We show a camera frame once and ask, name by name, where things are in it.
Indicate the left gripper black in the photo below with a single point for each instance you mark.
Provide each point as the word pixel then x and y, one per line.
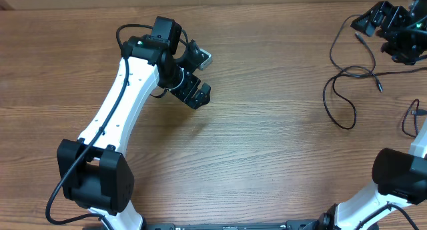
pixel 192 88

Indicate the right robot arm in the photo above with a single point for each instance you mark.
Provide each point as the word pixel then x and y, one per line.
pixel 398 179

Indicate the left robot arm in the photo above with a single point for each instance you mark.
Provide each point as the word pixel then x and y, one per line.
pixel 93 169

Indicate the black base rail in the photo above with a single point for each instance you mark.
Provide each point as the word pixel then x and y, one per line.
pixel 230 226

